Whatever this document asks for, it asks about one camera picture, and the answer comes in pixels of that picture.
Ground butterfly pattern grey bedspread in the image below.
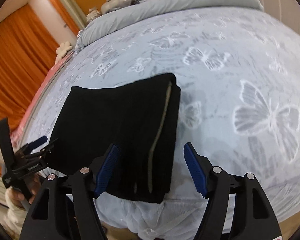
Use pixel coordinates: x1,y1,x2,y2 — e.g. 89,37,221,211
23,7,300,239

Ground person left hand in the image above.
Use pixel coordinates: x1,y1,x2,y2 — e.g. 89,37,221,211
6,174,41,208

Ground black pants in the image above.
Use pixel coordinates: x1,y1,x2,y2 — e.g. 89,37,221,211
47,73,181,203

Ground plain grey folded duvet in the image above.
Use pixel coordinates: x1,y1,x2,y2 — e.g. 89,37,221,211
75,0,264,54

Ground cream flower shaped cushion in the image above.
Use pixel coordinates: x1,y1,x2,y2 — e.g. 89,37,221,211
55,41,72,64

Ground orange curtain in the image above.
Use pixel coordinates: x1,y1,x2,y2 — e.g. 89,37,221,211
0,0,79,130

